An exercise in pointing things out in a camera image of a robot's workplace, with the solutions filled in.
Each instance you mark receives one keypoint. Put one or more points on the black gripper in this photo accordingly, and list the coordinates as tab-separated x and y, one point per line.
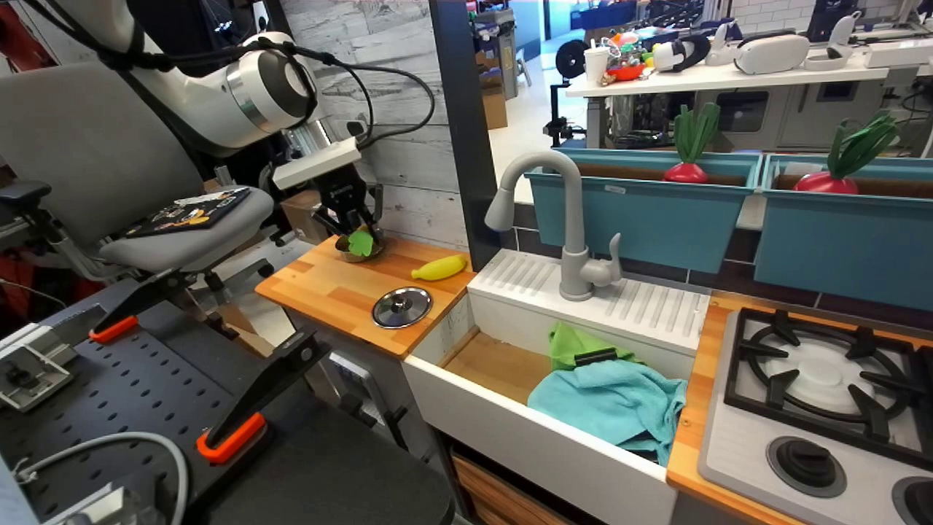
345	200

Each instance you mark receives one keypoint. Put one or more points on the yellow toy banana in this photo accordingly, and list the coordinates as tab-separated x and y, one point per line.
438	270

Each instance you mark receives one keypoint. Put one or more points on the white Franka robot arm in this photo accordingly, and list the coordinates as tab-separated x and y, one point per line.
221	97

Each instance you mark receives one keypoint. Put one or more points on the small steel pot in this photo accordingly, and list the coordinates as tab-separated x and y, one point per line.
380	251

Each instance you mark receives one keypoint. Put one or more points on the wooden toy kitchen counter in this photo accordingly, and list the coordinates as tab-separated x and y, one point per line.
320	294

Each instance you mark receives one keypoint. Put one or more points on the round steel pot lid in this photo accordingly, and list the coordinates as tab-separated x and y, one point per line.
402	307

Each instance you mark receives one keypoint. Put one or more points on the brown cardboard box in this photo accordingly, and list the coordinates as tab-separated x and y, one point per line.
301	215

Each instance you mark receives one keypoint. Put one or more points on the dark patterned book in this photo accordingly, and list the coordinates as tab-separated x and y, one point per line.
189	211

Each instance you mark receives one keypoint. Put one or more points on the grey toy faucet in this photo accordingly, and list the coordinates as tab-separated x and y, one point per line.
572	224

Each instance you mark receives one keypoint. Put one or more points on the green cloth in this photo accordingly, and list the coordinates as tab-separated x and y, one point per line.
572	345

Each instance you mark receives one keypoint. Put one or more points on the teal planter box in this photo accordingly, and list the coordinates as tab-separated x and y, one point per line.
631	219
845	243

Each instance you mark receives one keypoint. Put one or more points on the black round desk fan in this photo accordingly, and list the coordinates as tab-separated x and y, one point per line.
572	59

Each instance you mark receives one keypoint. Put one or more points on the white toy sink basin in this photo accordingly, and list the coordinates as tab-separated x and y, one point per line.
542	448

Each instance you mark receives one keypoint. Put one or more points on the grey office chair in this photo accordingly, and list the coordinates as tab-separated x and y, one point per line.
75	164

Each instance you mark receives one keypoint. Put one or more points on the dark perforated work table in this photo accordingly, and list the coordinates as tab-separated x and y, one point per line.
118	390

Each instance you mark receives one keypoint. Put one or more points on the white cup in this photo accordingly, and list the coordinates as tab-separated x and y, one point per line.
594	69

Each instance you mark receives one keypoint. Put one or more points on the teal cloth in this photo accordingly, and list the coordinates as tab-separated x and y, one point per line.
606	403

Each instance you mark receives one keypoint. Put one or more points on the red toy radish green leaves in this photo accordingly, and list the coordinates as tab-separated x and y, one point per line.
689	146
845	157

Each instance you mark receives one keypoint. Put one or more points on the white background table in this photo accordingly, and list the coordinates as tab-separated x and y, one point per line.
701	76

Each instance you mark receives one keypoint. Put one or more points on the white rounded device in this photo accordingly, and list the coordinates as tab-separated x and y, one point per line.
774	53

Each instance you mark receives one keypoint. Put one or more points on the grey toy stove black grates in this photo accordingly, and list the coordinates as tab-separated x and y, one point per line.
825	390

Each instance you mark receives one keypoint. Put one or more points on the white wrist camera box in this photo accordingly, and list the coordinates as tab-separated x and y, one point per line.
314	164

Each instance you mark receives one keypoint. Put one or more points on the black vertical post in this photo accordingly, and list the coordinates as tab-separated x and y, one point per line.
466	146

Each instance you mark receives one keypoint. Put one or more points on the grey metal bracket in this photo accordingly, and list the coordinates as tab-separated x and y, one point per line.
29	375

